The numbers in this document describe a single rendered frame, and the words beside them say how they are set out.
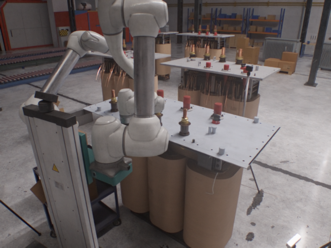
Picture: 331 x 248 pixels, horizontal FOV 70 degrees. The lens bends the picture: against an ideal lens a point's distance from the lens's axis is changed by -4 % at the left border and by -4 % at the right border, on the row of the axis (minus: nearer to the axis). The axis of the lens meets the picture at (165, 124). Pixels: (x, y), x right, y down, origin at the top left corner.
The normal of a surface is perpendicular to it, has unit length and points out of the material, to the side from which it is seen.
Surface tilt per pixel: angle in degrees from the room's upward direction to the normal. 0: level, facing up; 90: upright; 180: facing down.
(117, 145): 82
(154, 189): 90
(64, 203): 90
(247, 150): 0
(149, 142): 69
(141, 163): 90
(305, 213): 0
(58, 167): 90
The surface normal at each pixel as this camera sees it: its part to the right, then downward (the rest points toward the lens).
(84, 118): 0.78, 0.26
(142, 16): -0.06, 0.33
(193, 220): -0.62, 0.32
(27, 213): 0.00, -0.91
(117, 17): -0.21, 0.66
